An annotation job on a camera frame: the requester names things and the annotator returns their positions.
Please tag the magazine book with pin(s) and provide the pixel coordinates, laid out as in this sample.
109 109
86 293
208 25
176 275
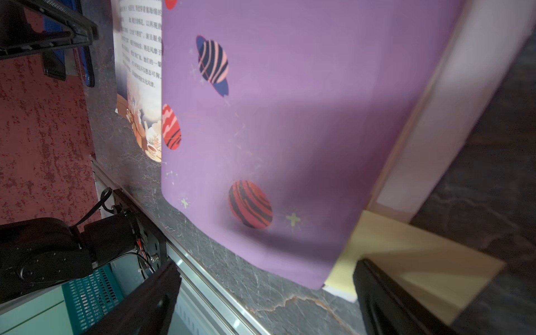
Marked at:
277 122

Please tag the blue stapler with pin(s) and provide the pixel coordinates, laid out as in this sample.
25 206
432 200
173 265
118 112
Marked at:
67 50

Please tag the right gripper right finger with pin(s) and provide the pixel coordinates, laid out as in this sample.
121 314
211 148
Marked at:
387 308

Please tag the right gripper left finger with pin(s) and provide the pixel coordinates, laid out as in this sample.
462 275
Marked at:
148 309

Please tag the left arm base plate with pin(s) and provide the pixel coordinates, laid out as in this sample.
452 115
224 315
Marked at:
151 242

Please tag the yellow sticky note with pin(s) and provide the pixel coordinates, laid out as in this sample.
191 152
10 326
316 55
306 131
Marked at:
442 275

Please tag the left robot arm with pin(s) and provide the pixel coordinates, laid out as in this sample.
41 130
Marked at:
49 233

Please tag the aluminium front rail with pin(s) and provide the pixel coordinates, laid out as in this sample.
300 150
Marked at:
203 305

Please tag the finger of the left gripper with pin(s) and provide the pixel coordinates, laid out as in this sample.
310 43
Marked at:
34 27

